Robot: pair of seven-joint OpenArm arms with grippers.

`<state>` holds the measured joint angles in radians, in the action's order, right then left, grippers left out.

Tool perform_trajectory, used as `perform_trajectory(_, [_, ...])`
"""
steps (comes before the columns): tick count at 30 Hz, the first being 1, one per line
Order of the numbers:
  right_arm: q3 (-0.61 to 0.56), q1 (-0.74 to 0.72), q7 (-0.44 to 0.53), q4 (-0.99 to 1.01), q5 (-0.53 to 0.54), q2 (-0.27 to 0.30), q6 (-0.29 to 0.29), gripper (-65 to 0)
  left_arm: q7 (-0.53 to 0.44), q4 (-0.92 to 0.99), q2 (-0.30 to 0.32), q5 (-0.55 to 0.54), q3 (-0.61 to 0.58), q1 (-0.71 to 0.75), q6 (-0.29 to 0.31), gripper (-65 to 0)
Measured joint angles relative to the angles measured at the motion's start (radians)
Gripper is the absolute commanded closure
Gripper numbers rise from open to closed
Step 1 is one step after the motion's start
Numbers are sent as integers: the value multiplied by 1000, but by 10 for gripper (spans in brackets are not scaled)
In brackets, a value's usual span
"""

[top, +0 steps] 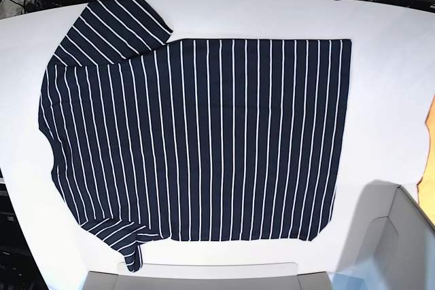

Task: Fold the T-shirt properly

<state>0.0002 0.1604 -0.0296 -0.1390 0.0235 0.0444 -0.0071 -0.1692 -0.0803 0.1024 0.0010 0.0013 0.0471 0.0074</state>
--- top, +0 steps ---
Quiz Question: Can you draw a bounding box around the white bin right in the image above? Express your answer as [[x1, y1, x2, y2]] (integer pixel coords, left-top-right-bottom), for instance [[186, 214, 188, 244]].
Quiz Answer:
[[330, 181, 434, 289]]

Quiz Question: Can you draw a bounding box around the orange cloth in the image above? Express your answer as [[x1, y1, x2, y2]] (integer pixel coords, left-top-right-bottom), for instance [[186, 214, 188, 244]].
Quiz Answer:
[[417, 100, 435, 223]]

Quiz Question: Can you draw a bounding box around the navy white striped T-shirt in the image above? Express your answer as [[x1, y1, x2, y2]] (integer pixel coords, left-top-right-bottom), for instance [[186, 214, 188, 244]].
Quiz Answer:
[[38, 0, 352, 272]]

